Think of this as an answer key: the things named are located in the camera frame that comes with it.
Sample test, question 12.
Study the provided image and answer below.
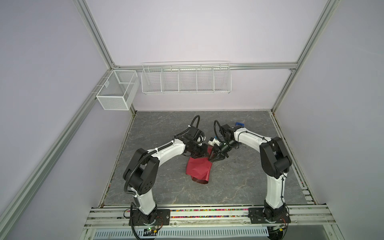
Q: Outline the white slotted cable duct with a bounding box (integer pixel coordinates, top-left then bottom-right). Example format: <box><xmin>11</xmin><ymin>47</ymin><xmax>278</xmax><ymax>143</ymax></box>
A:
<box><xmin>93</xmin><ymin>226</ymin><xmax>270</xmax><ymax>240</ymax></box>

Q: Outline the dark red wrapping paper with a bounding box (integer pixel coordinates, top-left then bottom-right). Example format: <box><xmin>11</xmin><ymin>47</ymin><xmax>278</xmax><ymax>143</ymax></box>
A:
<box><xmin>186</xmin><ymin>146</ymin><xmax>213</xmax><ymax>185</ymax></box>

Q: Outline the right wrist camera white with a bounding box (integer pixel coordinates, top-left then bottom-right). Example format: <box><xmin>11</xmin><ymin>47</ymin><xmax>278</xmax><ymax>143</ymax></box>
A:
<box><xmin>208</xmin><ymin>138</ymin><xmax>221</xmax><ymax>146</ymax></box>

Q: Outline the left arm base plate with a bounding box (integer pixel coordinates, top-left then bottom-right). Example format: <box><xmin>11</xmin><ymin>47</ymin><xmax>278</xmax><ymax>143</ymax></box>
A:
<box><xmin>130</xmin><ymin>209</ymin><xmax>171</xmax><ymax>226</ymax></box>

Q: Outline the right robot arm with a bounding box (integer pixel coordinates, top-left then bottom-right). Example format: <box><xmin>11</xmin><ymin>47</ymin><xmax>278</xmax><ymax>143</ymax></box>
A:
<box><xmin>209</xmin><ymin>120</ymin><xmax>292</xmax><ymax>224</ymax></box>

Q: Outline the long white wire basket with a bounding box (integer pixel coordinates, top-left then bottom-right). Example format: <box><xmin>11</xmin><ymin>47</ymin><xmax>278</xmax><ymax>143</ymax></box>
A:
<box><xmin>141</xmin><ymin>61</ymin><xmax>232</xmax><ymax>94</ymax></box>

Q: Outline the blue tape dispenser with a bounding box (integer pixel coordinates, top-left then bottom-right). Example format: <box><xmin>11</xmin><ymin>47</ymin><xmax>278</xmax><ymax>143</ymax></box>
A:
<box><xmin>235</xmin><ymin>122</ymin><xmax>245</xmax><ymax>128</ymax></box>

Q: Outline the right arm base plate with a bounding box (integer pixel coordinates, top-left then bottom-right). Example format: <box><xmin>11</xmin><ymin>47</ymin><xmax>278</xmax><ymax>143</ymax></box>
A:
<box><xmin>248</xmin><ymin>208</ymin><xmax>291</xmax><ymax>224</ymax></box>

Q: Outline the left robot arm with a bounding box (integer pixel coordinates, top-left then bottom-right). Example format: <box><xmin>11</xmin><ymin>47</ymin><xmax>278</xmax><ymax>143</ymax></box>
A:
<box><xmin>123</xmin><ymin>115</ymin><xmax>209</xmax><ymax>222</ymax></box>

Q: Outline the aluminium front rail frame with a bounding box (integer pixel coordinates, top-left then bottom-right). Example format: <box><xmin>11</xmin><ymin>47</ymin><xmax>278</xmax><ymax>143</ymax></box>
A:
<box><xmin>80</xmin><ymin>205</ymin><xmax>344</xmax><ymax>240</ymax></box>

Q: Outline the small white mesh basket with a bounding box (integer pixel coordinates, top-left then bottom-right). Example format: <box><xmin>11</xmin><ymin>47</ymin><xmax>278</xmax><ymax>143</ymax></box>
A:
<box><xmin>96</xmin><ymin>70</ymin><xmax>140</xmax><ymax>111</ymax></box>

